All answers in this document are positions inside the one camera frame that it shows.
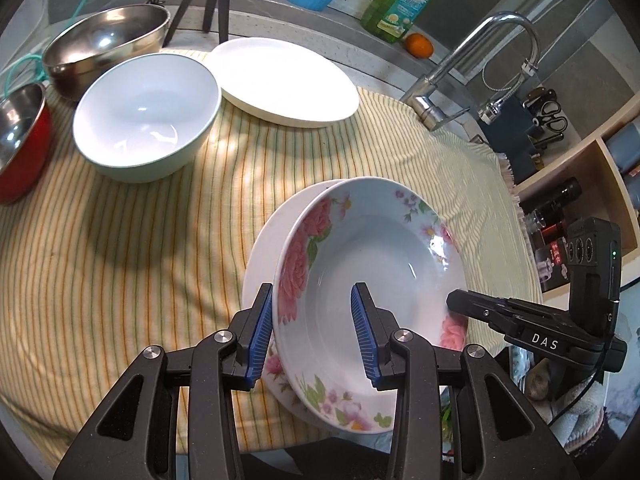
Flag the black scissors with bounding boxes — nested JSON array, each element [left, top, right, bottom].
[[531, 100, 571, 134]]

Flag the yellow striped cloth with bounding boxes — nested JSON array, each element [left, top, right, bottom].
[[0, 47, 543, 471]]

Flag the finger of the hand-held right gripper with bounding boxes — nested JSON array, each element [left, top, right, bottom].
[[446, 288, 512, 334]]

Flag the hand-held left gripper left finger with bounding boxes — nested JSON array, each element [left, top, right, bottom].
[[52, 282, 276, 480]]

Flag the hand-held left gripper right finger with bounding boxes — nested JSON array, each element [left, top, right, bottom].
[[351, 281, 582, 480]]

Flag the chrome faucet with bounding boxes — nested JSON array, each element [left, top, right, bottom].
[[400, 10, 543, 133]]

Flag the large steel bowl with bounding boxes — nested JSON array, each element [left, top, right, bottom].
[[41, 4, 172, 103]]

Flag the blue grey towel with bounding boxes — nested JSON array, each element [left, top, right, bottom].
[[510, 350, 640, 461]]

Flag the teal cable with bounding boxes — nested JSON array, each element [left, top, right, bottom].
[[0, 0, 98, 98]]

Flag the round white plate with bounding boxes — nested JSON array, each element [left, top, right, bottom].
[[241, 179, 346, 426]]

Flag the dark bottle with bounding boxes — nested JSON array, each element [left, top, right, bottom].
[[530, 177, 583, 226]]

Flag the light green bowl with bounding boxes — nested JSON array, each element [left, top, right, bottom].
[[72, 52, 222, 184]]

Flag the orange fruit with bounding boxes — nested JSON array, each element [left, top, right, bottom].
[[405, 33, 434, 59]]

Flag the oval white plate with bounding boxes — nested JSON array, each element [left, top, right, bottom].
[[202, 37, 361, 128]]

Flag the dark knife block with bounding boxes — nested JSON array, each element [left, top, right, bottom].
[[487, 102, 543, 186]]

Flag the black tripod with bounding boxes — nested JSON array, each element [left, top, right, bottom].
[[162, 0, 233, 46]]

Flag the red steel bowl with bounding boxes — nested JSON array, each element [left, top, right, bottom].
[[0, 82, 53, 206]]

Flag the green dish soap bottle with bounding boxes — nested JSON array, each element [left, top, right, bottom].
[[360, 0, 446, 45]]

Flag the wooden shelf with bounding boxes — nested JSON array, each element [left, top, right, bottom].
[[515, 107, 640, 301]]

